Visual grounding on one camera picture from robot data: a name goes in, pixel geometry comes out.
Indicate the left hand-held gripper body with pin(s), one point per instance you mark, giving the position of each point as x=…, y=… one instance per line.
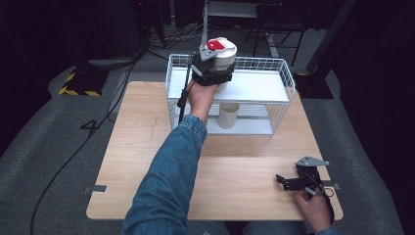
x=200, y=67

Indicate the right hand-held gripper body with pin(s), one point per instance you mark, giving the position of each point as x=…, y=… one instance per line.
x=310, y=178

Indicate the white cup with red-labelled lid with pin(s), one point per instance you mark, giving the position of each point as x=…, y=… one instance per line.
x=228, y=54

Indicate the white paper cup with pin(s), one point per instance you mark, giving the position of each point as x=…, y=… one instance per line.
x=227, y=117

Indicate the person's left hand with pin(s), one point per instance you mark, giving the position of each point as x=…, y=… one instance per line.
x=200, y=99

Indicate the person's right hand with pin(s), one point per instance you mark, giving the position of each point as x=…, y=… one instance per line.
x=314, y=210

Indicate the grey tape strip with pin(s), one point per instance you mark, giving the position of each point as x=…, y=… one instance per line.
x=98, y=188
x=334, y=186

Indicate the white metal stand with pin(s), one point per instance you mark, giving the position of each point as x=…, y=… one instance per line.
x=204, y=26

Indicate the person's right leg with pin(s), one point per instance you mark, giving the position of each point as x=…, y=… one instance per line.
x=274, y=228

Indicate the black chair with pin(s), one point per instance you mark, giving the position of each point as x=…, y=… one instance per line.
x=277, y=19

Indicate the yellow-black striped stand base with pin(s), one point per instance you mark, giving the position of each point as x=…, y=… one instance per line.
x=80, y=88

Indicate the black slanted post with base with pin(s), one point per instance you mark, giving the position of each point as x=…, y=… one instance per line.
x=329, y=36

